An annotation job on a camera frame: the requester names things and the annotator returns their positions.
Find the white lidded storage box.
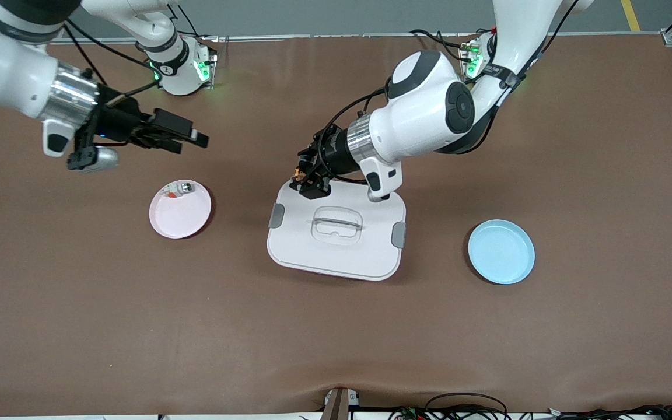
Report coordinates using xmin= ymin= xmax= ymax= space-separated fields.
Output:
xmin=267 ymin=178 xmax=407 ymax=282

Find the pink round plate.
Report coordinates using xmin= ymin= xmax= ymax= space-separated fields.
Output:
xmin=149 ymin=179 xmax=212 ymax=240

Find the light blue round plate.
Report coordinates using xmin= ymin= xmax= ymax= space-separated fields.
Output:
xmin=468 ymin=219 xmax=536 ymax=285

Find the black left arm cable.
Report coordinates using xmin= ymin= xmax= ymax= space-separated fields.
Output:
xmin=311 ymin=87 xmax=394 ymax=186

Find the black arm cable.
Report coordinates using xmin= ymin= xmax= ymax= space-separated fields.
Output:
xmin=311 ymin=87 xmax=394 ymax=186
xmin=63 ymin=19 xmax=165 ymax=99

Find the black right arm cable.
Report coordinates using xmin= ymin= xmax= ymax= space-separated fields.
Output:
xmin=63 ymin=19 xmax=165 ymax=99

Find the black base cable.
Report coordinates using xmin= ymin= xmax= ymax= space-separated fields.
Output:
xmin=409 ymin=28 xmax=478 ymax=65
xmin=167 ymin=5 xmax=218 ymax=43

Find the metal table edge rail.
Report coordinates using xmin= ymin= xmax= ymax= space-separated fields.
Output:
xmin=50 ymin=32 xmax=672 ymax=45

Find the metal bracket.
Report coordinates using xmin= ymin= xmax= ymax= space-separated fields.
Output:
xmin=321 ymin=387 xmax=361 ymax=420

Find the black cable bundle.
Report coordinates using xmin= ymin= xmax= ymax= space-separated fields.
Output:
xmin=546 ymin=404 xmax=672 ymax=420
xmin=390 ymin=392 xmax=512 ymax=420

